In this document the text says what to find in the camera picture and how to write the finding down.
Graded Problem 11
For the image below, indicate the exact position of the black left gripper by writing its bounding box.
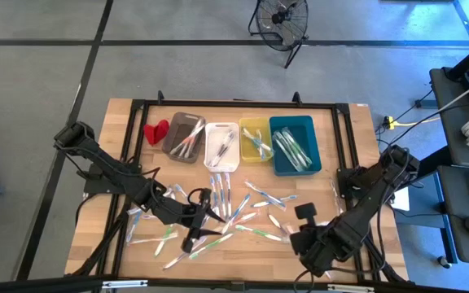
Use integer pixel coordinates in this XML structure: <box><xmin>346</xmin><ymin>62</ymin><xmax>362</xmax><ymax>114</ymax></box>
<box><xmin>156</xmin><ymin>195</ymin><xmax>226</xmax><ymax>239</ymax></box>

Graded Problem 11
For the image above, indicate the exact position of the white toothbrush in clear wrapper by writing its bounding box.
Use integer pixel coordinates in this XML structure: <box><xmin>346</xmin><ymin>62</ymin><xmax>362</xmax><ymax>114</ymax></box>
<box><xmin>330</xmin><ymin>178</ymin><xmax>345</xmax><ymax>215</ymax></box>

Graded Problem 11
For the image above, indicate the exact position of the white plastic bin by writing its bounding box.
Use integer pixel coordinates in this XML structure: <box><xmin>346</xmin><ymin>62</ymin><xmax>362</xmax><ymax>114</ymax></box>
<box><xmin>203</xmin><ymin>121</ymin><xmax>241</xmax><ymax>173</ymax></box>

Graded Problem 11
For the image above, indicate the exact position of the yellow plastic bin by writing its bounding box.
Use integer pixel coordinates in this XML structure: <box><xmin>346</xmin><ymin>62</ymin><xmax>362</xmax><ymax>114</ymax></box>
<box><xmin>239</xmin><ymin>116</ymin><xmax>275</xmax><ymax>164</ymax></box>

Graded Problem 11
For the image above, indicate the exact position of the grey translucent bin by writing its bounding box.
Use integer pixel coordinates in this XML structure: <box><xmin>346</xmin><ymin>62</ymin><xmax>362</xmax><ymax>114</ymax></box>
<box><xmin>161</xmin><ymin>112</ymin><xmax>207</xmax><ymax>164</ymax></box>

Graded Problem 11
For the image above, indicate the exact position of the white paper sheet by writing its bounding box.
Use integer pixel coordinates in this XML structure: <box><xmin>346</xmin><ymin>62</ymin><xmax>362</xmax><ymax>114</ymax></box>
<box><xmin>392</xmin><ymin>185</ymin><xmax>411</xmax><ymax>212</ymax></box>

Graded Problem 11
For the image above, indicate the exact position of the teal plastic bin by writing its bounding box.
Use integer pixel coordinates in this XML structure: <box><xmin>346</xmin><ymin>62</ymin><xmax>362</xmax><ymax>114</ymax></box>
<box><xmin>269</xmin><ymin>115</ymin><xmax>323</xmax><ymax>177</ymax></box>

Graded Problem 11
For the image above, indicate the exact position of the small red bin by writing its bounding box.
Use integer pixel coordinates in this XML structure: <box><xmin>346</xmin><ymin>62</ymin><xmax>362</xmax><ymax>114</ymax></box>
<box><xmin>142</xmin><ymin>119</ymin><xmax>171</xmax><ymax>147</ymax></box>

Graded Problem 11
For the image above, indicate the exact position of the black desk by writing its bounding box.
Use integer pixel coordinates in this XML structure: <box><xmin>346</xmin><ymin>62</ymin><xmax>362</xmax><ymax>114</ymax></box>
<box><xmin>428</xmin><ymin>67</ymin><xmax>469</xmax><ymax>168</ymax></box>
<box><xmin>436</xmin><ymin>164</ymin><xmax>469</xmax><ymax>266</ymax></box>

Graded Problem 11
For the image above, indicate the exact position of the black gantry bar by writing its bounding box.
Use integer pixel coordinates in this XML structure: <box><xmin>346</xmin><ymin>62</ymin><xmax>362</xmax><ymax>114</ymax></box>
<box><xmin>0</xmin><ymin>273</ymin><xmax>469</xmax><ymax>293</ymax></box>

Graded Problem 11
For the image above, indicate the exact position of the black floor fan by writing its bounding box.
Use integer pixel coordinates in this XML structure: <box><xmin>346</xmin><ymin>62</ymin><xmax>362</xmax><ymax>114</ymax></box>
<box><xmin>247</xmin><ymin>0</ymin><xmax>310</xmax><ymax>70</ymax></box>

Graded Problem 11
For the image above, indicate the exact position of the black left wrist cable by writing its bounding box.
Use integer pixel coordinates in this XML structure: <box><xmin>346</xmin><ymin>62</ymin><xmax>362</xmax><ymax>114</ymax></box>
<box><xmin>186</xmin><ymin>186</ymin><xmax>213</xmax><ymax>208</ymax></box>

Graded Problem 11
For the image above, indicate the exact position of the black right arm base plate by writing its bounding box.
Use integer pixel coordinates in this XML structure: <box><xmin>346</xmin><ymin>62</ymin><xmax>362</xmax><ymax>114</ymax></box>
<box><xmin>337</xmin><ymin>166</ymin><xmax>396</xmax><ymax>201</ymax></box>

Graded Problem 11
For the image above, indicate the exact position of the black cable bundle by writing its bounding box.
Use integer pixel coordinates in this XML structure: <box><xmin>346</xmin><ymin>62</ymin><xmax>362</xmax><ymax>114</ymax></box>
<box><xmin>71</xmin><ymin>194</ymin><xmax>134</xmax><ymax>278</ymax></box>
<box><xmin>352</xmin><ymin>227</ymin><xmax>406</xmax><ymax>284</ymax></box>

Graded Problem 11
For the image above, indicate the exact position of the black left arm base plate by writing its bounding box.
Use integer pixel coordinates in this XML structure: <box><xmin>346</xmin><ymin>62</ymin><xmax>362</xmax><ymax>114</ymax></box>
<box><xmin>76</xmin><ymin>162</ymin><xmax>142</xmax><ymax>195</ymax></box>

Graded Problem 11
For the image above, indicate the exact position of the yellow extension cable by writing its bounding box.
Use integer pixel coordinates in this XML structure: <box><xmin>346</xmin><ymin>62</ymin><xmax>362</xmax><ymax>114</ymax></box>
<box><xmin>383</xmin><ymin>116</ymin><xmax>441</xmax><ymax>131</ymax></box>

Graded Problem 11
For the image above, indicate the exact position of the black floor cable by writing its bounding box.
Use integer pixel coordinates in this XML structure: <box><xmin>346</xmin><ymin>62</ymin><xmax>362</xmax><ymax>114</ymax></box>
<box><xmin>375</xmin><ymin>88</ymin><xmax>436</xmax><ymax>135</ymax></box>

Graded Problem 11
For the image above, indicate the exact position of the grey cable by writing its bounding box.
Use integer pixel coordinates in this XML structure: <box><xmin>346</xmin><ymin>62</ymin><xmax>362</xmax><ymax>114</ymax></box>
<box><xmin>437</xmin><ymin>72</ymin><xmax>469</xmax><ymax>116</ymax></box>

